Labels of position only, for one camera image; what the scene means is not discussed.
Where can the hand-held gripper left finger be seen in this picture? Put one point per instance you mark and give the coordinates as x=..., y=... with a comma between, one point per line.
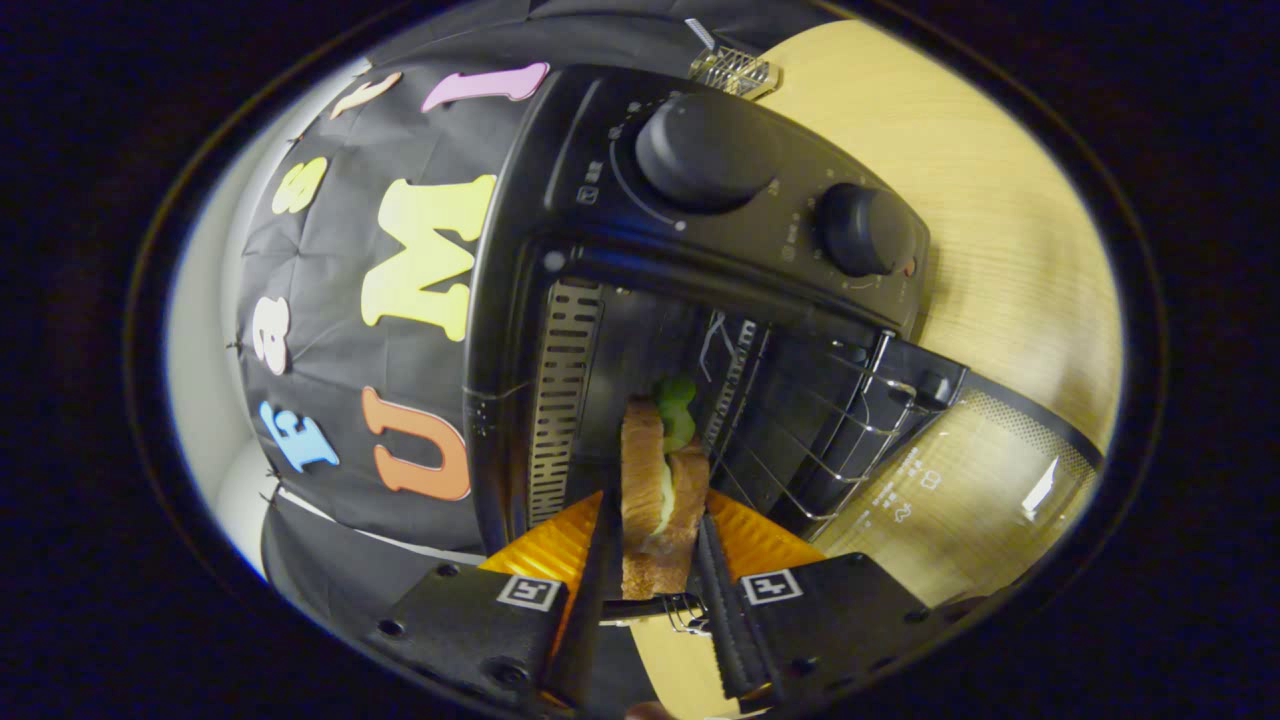
x=470, y=630

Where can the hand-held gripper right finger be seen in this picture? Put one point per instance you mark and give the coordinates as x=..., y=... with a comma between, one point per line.
x=830, y=620

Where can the sandwich with lettuce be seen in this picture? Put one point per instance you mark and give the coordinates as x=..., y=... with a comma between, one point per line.
x=645, y=480

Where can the black toaster oven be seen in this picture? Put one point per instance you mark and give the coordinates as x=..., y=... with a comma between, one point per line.
x=700, y=210

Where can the metal utensil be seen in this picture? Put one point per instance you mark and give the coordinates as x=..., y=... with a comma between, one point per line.
x=700, y=33

